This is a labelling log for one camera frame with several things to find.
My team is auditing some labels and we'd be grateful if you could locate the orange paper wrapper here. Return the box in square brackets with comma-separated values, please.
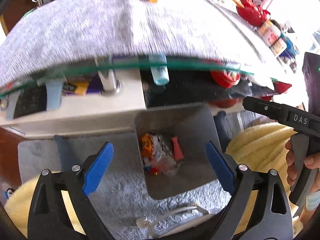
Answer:
[139, 133, 154, 158]

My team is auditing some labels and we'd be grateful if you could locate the blue white paper packaging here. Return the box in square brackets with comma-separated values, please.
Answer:
[140, 133, 184, 177]

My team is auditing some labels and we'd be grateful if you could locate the dark grey trash bin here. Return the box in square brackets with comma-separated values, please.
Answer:
[135, 105, 221, 200]

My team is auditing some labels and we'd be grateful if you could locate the person's right hand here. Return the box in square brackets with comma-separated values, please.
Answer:
[285, 139, 320, 194]

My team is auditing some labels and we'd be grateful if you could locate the yellow fluffy cushion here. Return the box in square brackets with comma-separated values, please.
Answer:
[224, 122, 298, 230]

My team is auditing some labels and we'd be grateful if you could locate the grey fluffy rug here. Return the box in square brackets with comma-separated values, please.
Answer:
[18, 113, 248, 239]

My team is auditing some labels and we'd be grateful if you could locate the red plastic basket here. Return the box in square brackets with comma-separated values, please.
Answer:
[236, 0, 270, 27]

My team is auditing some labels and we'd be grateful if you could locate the glass coffee table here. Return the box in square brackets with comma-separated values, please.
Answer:
[1, 56, 293, 139]

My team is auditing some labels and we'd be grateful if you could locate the orange stick in basket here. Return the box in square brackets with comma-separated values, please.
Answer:
[232, 0, 244, 8]

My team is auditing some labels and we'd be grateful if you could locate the grey woven table mat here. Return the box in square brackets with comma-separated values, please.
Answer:
[1, 0, 285, 86]

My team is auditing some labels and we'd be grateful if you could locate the white charger cable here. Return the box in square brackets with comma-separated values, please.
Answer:
[135, 203, 209, 239]

